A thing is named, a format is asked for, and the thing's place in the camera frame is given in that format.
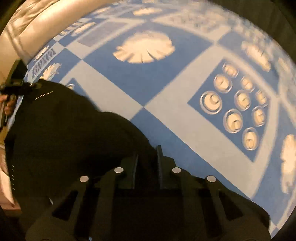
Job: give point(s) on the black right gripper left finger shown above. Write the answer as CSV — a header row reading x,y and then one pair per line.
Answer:
x,y
85,212

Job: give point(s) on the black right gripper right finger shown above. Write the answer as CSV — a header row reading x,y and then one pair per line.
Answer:
x,y
204,209

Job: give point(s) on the black pants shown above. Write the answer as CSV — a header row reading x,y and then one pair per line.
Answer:
x,y
59,137

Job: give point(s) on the person's left hand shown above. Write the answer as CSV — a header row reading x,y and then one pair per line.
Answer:
x,y
10,103

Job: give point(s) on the cream tufted leather headboard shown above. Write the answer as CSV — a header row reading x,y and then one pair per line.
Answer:
x,y
34,23

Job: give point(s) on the blue patterned bed sheet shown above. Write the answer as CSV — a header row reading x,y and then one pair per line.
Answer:
x,y
215,91

